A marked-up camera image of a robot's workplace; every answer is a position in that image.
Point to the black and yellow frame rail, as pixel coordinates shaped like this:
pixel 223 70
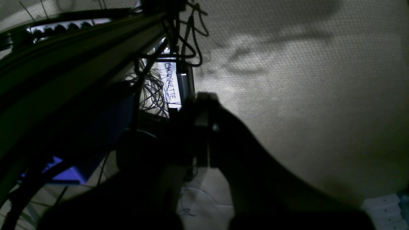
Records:
pixel 51 87

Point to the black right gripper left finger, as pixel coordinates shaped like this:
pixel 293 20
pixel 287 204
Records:
pixel 144 193

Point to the white handwritten label sheet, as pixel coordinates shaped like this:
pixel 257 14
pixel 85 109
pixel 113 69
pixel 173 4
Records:
pixel 167 71

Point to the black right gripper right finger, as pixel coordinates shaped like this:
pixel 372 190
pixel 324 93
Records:
pixel 266 195

